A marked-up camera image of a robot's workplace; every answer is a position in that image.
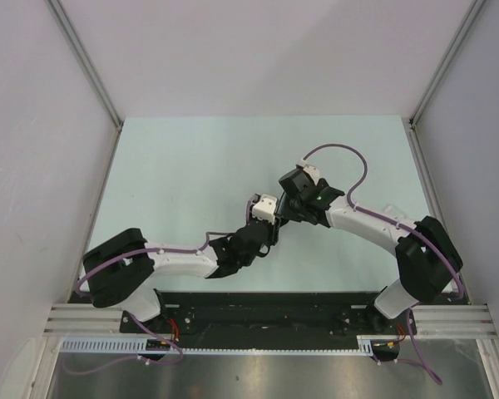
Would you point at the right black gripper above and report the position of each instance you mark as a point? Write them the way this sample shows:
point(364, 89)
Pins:
point(286, 214)

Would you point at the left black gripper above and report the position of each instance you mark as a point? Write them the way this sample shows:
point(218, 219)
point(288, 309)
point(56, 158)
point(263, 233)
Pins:
point(272, 232)

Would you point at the clear phone case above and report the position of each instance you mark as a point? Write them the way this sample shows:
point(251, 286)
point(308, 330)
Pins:
point(394, 212)

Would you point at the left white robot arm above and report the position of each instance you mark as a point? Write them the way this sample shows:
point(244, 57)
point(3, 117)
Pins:
point(121, 271)

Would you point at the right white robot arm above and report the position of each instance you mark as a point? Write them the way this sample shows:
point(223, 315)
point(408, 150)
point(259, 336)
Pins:
point(426, 257)

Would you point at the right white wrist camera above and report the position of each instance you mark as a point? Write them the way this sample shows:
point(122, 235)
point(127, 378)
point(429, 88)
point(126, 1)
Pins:
point(310, 170)

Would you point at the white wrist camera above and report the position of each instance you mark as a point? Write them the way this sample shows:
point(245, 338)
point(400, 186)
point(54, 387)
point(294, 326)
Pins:
point(263, 208)
point(310, 170)

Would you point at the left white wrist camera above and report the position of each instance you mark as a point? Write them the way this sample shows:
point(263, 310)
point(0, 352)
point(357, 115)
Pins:
point(263, 208)

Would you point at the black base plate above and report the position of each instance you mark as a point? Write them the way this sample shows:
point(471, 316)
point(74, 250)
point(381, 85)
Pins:
point(275, 322)

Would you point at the right aluminium frame post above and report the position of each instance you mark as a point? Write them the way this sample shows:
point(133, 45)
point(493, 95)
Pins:
point(456, 44)

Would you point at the aluminium frame post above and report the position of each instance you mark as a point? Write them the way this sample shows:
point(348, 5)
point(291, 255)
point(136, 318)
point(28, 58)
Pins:
point(79, 51)
point(456, 44)

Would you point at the left aluminium frame post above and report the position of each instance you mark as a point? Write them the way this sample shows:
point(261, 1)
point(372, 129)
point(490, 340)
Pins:
point(79, 51)

